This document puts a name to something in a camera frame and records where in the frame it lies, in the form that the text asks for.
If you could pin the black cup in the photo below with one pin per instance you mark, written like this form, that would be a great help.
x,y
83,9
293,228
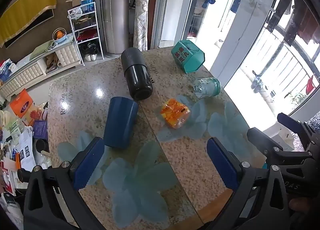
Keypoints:
x,y
136,74

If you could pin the blue slippers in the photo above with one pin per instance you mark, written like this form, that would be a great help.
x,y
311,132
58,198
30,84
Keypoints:
x,y
257,84

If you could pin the white shoes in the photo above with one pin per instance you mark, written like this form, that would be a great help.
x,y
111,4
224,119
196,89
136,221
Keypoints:
x,y
90,57

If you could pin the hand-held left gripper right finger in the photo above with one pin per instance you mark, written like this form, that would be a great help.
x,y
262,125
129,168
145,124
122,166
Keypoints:
x,y
222,166

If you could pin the black mug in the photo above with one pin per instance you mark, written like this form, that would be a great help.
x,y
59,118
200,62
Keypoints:
x,y
40,145

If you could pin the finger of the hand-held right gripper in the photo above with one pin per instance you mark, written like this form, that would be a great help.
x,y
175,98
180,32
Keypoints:
x,y
291,122
262,140

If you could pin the blue cup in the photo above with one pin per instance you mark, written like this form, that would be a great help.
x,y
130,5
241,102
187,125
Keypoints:
x,y
121,122

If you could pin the patterned curtain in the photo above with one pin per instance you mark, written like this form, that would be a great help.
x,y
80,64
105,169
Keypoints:
x,y
143,7

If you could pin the yellow cloth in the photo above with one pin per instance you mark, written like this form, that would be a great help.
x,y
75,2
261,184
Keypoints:
x,y
27,9

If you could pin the person's right hand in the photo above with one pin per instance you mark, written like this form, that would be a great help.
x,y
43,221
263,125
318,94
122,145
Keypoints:
x,y
298,205

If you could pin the fruit bowl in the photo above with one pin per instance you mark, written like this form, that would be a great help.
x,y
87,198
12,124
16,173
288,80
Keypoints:
x,y
60,36

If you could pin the white metal rack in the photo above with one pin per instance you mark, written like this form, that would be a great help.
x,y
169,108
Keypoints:
x,y
85,35

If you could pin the clear glass jar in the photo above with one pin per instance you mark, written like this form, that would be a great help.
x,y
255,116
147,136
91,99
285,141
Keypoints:
x,y
207,87

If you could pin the purple box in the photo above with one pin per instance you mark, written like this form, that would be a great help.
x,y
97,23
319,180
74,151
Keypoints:
x,y
40,130

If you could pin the orange paper box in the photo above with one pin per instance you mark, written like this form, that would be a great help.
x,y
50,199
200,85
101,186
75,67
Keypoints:
x,y
23,105

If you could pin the red hanging cloth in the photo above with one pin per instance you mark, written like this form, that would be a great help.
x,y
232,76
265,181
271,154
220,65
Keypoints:
x,y
310,85

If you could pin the grey tower air conditioner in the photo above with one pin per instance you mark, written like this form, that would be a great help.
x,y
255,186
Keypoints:
x,y
115,12

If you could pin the white low cabinet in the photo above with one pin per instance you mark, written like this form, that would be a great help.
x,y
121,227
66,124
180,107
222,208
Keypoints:
x,y
37,69

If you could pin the green hexagonal box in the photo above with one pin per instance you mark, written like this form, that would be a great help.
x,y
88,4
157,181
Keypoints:
x,y
187,56

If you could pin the orange snack packet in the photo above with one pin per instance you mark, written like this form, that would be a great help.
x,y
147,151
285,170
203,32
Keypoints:
x,y
175,113

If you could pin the white plastic bag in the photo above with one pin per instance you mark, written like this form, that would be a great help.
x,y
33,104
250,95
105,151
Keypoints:
x,y
75,13

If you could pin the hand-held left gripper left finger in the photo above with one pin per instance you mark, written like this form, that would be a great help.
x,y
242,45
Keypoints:
x,y
88,163

